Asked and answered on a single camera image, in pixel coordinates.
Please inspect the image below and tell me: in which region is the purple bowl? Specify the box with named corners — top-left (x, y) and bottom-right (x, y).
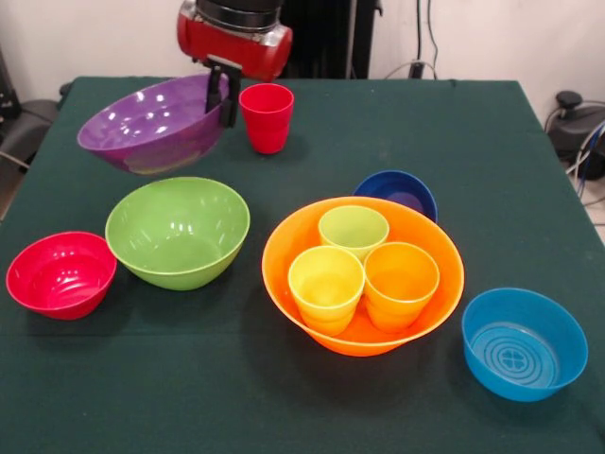
top-left (77, 73), bottom-right (233, 176)

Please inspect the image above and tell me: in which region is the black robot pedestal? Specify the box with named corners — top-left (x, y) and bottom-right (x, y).
top-left (278, 0), bottom-right (383, 79)

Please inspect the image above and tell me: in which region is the light green cup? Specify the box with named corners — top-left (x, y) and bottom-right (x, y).
top-left (317, 204), bottom-right (391, 261)

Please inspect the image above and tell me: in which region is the light green bowl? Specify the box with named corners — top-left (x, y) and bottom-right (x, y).
top-left (104, 176), bottom-right (251, 291)

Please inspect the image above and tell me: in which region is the red-pink cup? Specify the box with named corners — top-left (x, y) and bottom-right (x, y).
top-left (238, 83), bottom-right (296, 155)

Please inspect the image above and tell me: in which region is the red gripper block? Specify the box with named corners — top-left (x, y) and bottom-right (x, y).
top-left (177, 0), bottom-right (294, 129)

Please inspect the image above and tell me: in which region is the black metal stand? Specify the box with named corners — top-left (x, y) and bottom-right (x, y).
top-left (0, 46), bottom-right (23, 119)

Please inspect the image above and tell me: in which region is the orange cup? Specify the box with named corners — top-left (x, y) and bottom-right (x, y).
top-left (363, 241), bottom-right (441, 335)

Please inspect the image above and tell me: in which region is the red-pink bowl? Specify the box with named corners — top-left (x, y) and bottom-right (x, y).
top-left (5, 230), bottom-right (118, 322)

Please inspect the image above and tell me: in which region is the dark blue bowl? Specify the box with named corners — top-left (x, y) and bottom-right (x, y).
top-left (352, 169), bottom-right (440, 223)

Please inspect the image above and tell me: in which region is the yellow cup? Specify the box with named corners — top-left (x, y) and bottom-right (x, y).
top-left (287, 245), bottom-right (367, 338)

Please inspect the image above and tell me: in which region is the light blue bowl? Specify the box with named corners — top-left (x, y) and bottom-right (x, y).
top-left (460, 287), bottom-right (590, 404)

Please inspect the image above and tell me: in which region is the tangle of cables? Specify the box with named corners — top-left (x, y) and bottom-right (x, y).
top-left (564, 120), bottom-right (605, 207)

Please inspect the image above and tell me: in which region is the large orange bowl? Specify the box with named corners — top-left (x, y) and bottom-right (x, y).
top-left (261, 197), bottom-right (466, 358)

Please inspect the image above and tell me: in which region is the dark green tablecloth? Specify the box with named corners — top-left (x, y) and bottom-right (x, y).
top-left (0, 75), bottom-right (605, 454)

